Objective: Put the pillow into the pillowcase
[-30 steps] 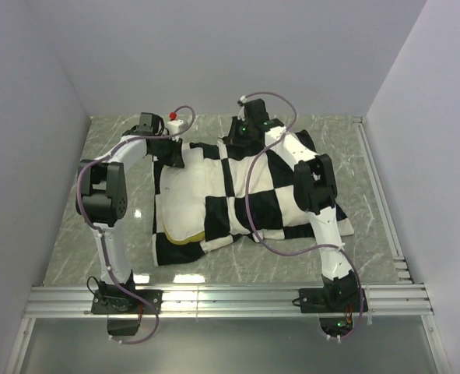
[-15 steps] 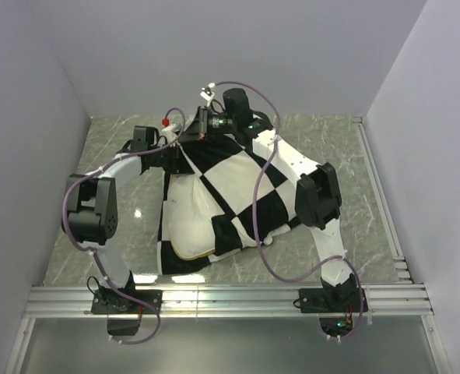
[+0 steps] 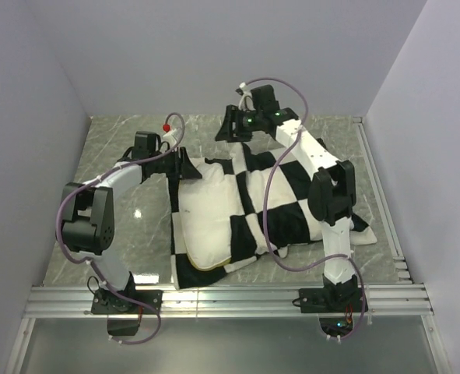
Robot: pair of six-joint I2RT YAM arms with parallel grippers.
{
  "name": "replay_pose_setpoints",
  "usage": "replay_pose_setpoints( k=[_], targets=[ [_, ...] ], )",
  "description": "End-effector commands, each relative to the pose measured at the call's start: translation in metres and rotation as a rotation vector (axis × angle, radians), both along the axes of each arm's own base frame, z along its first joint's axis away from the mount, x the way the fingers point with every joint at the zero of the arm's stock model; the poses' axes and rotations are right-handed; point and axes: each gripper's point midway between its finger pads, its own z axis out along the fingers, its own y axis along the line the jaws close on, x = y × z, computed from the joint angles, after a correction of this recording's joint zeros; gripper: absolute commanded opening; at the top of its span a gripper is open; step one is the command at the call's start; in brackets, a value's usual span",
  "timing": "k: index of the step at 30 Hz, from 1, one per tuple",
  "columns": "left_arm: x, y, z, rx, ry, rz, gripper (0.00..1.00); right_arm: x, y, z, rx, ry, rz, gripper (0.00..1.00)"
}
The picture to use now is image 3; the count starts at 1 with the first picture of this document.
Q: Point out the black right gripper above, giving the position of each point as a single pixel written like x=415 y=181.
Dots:
x=225 y=133

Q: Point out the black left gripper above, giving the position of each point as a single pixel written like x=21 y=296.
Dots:
x=183 y=167

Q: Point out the white pillow with yellow edge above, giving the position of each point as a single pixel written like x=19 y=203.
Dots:
x=206 y=206

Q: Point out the black white checkered pillowcase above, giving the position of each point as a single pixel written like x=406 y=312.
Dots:
x=273 y=194

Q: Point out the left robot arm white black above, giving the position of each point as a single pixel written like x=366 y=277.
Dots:
x=85 y=224

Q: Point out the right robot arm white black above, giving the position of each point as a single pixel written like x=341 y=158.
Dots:
x=332 y=190

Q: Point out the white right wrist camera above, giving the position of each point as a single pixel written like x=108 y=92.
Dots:
x=245 y=103

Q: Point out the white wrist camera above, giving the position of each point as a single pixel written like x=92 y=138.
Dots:
x=245 y=103
x=171 y=134

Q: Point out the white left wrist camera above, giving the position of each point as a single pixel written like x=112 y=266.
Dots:
x=171 y=134

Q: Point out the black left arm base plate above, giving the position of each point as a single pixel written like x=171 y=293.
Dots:
x=124 y=317

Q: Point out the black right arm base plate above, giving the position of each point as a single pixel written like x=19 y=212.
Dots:
x=336 y=311

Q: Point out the aluminium front rail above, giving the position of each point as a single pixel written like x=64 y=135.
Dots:
x=228 y=301

